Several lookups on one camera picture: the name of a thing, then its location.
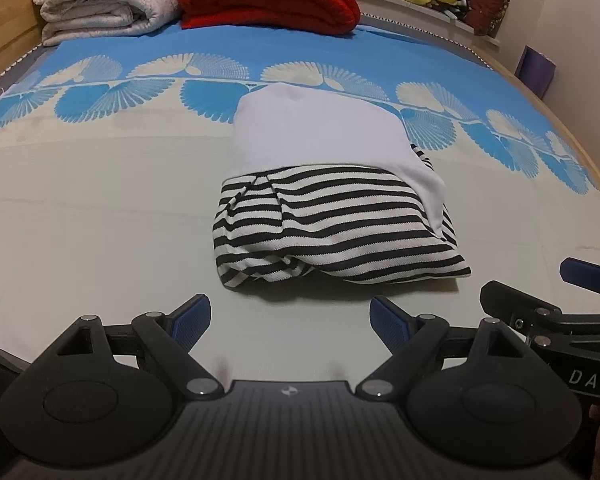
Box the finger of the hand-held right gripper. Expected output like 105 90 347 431
560 257 600 300
480 280 565 332

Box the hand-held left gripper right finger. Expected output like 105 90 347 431
355 296 547 402

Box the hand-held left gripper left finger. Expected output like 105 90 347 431
30 294 226 402

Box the black white striped garment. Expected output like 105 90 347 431
212 82 474 290

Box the blue white patterned bedsheet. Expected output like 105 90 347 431
0 25 600 396

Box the purple box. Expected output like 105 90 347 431
516 46 557 101

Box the dark red cushion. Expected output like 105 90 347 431
466 0 512 39

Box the white window ledge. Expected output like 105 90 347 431
349 0 502 48

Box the folded white fluffy blanket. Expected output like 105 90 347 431
31 0 183 47

